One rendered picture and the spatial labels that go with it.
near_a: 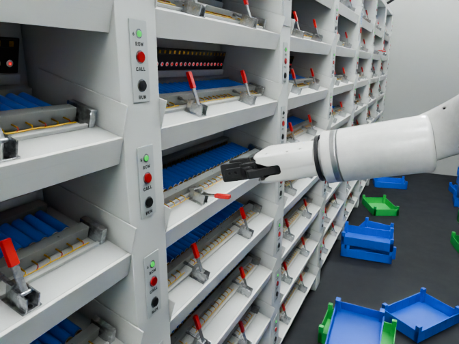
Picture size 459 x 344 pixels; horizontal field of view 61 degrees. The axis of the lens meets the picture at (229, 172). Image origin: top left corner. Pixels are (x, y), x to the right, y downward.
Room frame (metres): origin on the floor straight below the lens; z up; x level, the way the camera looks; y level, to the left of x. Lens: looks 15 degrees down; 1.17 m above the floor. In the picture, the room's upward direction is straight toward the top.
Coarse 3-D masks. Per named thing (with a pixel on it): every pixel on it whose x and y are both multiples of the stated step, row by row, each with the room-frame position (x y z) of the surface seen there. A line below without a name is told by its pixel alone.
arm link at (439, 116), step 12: (456, 96) 0.58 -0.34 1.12; (444, 108) 0.61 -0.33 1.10; (456, 108) 0.57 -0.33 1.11; (432, 120) 0.62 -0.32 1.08; (444, 120) 0.60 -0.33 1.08; (456, 120) 0.57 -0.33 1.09; (444, 132) 0.60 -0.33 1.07; (456, 132) 0.58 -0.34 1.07; (444, 144) 0.60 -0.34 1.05; (456, 144) 0.58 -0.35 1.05; (444, 156) 0.61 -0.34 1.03
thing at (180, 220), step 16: (192, 144) 1.09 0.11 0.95; (240, 144) 1.26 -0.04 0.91; (256, 144) 1.24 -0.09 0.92; (272, 144) 1.22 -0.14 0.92; (208, 192) 0.87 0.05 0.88; (224, 192) 0.90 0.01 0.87; (240, 192) 0.99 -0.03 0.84; (176, 208) 0.76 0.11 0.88; (192, 208) 0.78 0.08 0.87; (208, 208) 0.82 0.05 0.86; (176, 224) 0.70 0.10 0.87; (192, 224) 0.76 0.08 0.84; (176, 240) 0.72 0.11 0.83
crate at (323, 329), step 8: (328, 304) 1.60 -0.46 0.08; (328, 312) 1.60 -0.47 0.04; (328, 320) 1.58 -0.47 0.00; (392, 320) 1.48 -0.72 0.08; (320, 328) 1.43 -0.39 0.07; (328, 328) 1.52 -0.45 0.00; (384, 328) 1.50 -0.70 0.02; (392, 328) 1.47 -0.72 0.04; (320, 336) 1.43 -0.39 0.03; (384, 336) 1.47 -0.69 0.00; (392, 336) 1.47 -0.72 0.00
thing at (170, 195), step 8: (248, 152) 1.16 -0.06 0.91; (256, 152) 1.18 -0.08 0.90; (216, 168) 0.97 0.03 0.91; (200, 176) 0.90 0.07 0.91; (208, 176) 0.91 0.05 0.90; (216, 176) 0.95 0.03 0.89; (184, 184) 0.83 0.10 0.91; (192, 184) 0.84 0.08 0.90; (200, 184) 0.88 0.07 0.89; (168, 192) 0.77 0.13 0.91; (176, 192) 0.79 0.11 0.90; (184, 192) 0.82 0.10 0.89; (168, 200) 0.76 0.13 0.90; (184, 200) 0.79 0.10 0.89
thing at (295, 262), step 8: (312, 232) 1.85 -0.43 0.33; (304, 240) 1.82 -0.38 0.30; (312, 240) 1.84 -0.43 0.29; (296, 248) 1.72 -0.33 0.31; (304, 248) 1.74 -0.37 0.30; (312, 248) 1.76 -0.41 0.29; (288, 256) 1.60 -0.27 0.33; (296, 256) 1.65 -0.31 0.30; (304, 256) 1.67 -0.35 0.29; (288, 264) 1.56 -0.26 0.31; (296, 264) 1.59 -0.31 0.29; (304, 264) 1.60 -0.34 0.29; (288, 272) 1.51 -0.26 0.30; (296, 272) 1.53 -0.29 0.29; (288, 280) 1.43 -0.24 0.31; (296, 280) 1.54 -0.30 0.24; (288, 288) 1.40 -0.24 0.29; (280, 296) 1.29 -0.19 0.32; (280, 304) 1.31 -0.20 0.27
